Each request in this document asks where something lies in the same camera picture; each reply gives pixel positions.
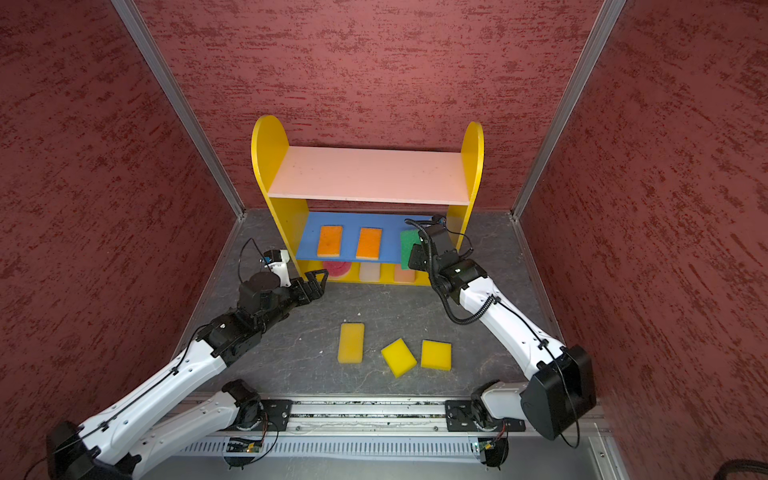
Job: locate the bright yellow square sponge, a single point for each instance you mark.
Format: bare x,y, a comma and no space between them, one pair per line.
436,355

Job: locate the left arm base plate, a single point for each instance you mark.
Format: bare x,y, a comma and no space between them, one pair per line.
273,415

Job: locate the left circuit board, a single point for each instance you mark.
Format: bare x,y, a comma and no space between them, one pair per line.
239,445

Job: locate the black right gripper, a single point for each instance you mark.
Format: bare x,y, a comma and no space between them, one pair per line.
415,262

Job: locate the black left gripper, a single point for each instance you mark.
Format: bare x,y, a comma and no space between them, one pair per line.
299,285

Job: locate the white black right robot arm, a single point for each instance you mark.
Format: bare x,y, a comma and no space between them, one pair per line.
560,386

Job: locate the peach orange sponge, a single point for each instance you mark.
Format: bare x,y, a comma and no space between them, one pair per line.
405,276

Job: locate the aluminium mounting rail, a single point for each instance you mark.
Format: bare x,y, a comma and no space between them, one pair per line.
414,416

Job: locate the green yellow scouring sponge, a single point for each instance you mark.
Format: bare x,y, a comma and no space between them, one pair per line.
408,239

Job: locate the pale yellow sponge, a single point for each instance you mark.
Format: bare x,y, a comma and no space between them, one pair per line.
351,343

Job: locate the circuit board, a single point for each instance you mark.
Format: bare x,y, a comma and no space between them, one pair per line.
492,447
239,445

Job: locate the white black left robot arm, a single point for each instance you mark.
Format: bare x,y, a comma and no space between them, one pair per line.
131,437

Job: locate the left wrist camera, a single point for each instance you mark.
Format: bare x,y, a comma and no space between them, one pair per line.
277,261

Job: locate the white sponge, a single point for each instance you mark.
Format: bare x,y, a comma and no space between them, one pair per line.
369,272

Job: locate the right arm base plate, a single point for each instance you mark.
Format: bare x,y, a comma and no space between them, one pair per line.
471,416

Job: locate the right circuit board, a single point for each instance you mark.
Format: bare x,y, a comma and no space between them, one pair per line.
492,447

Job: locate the bright yellow diamond sponge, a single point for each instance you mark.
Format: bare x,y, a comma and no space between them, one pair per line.
399,358

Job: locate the yellow shelf with coloured boards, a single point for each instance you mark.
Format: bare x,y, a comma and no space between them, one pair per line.
306,188

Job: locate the round pink smiley sponge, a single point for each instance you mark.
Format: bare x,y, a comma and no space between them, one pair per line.
337,269

